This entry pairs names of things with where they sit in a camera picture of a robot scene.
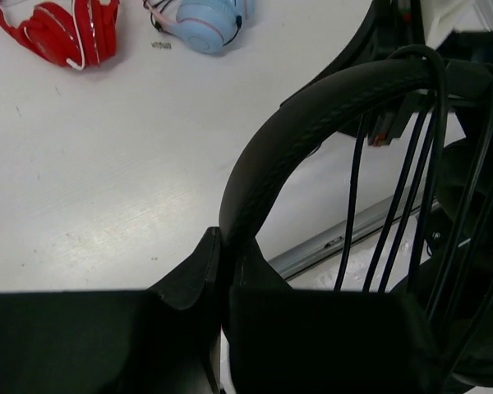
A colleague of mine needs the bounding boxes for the black headset cable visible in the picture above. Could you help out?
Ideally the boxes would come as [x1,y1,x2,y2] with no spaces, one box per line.
[332,44,493,370]

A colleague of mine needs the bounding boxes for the blue pink cat headphones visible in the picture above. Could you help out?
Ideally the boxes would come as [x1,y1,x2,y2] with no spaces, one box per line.
[143,0,256,54]

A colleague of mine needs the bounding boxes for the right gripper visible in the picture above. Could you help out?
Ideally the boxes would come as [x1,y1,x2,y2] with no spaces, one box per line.
[305,1,439,146]

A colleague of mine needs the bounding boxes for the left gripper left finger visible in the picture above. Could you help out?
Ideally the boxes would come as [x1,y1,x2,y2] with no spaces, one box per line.
[0,227,221,393]

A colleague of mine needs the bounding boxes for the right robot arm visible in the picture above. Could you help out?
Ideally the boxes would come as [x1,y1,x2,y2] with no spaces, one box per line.
[312,1,493,135]

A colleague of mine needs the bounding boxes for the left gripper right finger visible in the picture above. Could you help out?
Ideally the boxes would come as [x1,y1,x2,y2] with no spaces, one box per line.
[228,243,440,393]

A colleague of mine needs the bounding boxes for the small metal plug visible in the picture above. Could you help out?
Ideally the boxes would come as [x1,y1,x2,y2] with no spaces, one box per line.
[151,41,172,49]

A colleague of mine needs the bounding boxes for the red headphones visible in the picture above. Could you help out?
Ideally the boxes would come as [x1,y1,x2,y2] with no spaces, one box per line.
[0,1,119,71]

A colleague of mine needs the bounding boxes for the black headset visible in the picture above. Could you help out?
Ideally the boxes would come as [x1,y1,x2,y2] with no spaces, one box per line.
[219,48,493,393]

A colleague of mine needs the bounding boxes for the aluminium front rail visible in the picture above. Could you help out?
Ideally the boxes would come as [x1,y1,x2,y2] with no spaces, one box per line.
[266,196,440,282]

